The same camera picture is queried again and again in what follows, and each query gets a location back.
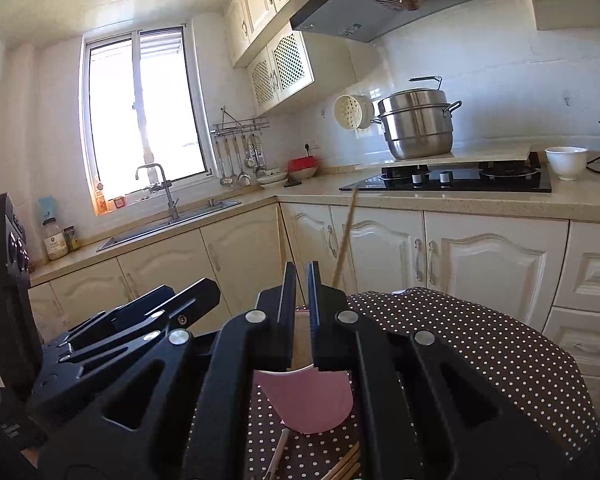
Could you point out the brown polka dot tablecloth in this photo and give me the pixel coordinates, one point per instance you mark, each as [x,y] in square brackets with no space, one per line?
[480,360]

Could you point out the pink cup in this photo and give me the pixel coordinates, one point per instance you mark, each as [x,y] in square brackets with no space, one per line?
[305,400]

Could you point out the grey range hood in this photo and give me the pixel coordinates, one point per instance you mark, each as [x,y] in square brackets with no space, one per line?
[340,5]

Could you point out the stack of white plates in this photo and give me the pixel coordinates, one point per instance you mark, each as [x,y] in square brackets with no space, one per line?
[272,177]

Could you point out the metal ladle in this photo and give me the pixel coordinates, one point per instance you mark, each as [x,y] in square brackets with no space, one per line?
[225,180]
[243,178]

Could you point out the white colander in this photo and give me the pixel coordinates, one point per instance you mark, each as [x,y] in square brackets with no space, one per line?
[347,110]

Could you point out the red lidded bowl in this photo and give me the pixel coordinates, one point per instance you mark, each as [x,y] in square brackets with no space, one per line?
[302,165]

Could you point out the black gas stove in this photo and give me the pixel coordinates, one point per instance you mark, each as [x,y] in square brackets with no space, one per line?
[460,182]

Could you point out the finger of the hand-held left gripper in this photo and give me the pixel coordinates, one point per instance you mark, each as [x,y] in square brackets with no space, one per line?
[190,305]
[145,302]

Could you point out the steel sink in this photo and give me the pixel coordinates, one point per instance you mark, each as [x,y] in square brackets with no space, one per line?
[180,220]

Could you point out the metal spatula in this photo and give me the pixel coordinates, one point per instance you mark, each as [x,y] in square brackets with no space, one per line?
[259,170]

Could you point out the clear bottle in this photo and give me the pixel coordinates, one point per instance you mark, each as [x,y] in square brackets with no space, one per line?
[56,247]

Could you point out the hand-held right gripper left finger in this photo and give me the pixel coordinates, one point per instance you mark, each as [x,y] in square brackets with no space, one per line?
[287,310]

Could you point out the blue packet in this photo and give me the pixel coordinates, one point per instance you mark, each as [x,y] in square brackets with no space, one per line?
[47,207]

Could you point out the orange bottle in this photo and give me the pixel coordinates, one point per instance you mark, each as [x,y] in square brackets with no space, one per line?
[100,202]

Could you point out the white bowl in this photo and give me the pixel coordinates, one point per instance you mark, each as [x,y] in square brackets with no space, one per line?
[566,162]

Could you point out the wall socket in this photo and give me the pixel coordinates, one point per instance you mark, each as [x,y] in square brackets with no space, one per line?
[312,147]

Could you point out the metal faucet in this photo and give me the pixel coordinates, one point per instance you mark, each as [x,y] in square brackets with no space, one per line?
[169,195]

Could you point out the white framed window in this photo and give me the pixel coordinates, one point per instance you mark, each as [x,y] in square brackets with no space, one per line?
[145,110]

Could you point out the white board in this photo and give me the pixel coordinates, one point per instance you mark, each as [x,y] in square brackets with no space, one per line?
[495,152]

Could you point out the steel steamer pot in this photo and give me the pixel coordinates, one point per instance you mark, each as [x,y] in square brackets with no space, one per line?
[420,130]

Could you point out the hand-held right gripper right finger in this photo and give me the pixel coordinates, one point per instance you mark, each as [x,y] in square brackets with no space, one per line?
[314,310]

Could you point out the small dark jar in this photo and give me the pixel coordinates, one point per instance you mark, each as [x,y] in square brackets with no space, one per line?
[71,240]

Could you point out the metal utensil rail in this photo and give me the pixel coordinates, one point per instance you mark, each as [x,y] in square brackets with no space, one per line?
[240,125]

